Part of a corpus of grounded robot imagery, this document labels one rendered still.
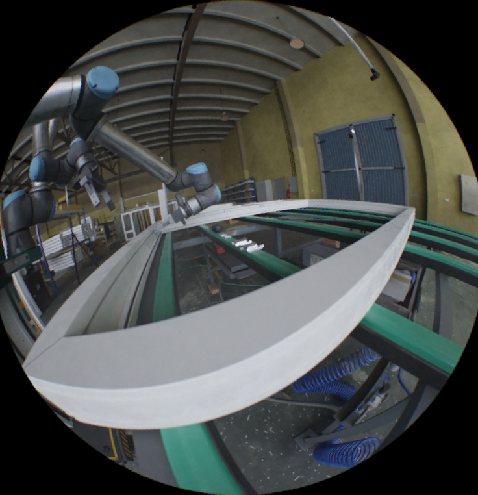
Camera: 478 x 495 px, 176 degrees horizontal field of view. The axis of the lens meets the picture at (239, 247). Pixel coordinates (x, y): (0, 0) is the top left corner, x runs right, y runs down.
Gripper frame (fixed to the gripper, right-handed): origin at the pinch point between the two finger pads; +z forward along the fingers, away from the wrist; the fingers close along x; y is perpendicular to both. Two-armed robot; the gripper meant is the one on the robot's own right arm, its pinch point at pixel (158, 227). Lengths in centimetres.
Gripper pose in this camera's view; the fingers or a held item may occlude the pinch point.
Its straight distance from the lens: 76.7
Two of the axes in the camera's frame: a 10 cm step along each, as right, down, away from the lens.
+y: 4.3, 8.1, 4.1
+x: -4.1, -2.2, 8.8
